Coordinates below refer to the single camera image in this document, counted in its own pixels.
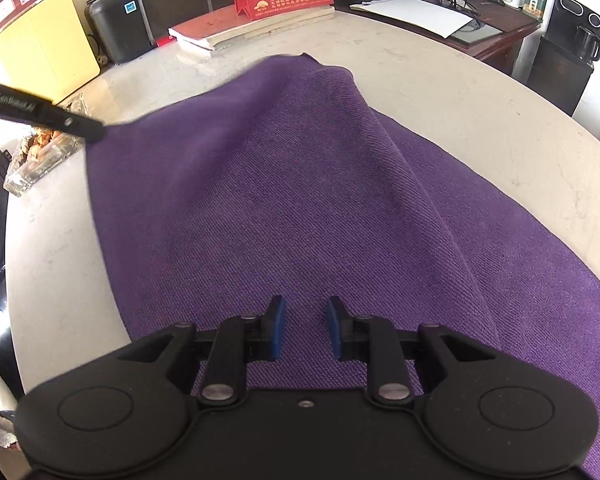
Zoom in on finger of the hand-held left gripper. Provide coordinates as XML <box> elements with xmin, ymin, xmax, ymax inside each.
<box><xmin>50</xmin><ymin>104</ymin><xmax>106</xmax><ymax>143</ymax></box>

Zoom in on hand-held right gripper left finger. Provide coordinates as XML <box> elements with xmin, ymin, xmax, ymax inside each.
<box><xmin>116</xmin><ymin>294</ymin><xmax>287</xmax><ymax>407</ymax></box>

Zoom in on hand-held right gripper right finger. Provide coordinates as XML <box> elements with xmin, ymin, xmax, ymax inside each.
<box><xmin>326</xmin><ymin>295</ymin><xmax>497</xmax><ymax>406</ymax></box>

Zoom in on purple towel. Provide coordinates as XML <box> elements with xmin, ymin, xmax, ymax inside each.
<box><xmin>82</xmin><ymin>52</ymin><xmax>600</xmax><ymax>480</ymax></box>

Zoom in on glass ashtray with peels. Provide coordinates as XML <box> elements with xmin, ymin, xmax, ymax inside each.
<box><xmin>2</xmin><ymin>92</ymin><xmax>88</xmax><ymax>198</ymax></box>

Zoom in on yellow board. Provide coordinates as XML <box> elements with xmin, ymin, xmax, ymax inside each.
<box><xmin>0</xmin><ymin>0</ymin><xmax>100</xmax><ymax>108</ymax></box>

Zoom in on dark grey case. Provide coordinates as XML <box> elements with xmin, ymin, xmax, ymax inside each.
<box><xmin>137</xmin><ymin>0</ymin><xmax>241</xmax><ymax>46</ymax></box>

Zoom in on white paper sheet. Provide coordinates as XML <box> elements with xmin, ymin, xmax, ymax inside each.
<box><xmin>350</xmin><ymin>0</ymin><xmax>473</xmax><ymax>40</ymax></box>

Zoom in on black water dispenser cabinet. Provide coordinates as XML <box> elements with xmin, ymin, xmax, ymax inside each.
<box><xmin>525</xmin><ymin>0</ymin><xmax>600</xmax><ymax>117</ymax></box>

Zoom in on black eyeglasses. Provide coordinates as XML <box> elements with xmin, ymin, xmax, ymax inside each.
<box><xmin>432</xmin><ymin>0</ymin><xmax>481</xmax><ymax>13</ymax></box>

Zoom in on black kettle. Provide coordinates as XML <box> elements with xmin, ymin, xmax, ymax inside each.
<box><xmin>574</xmin><ymin>25</ymin><xmax>600</xmax><ymax>61</ymax></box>

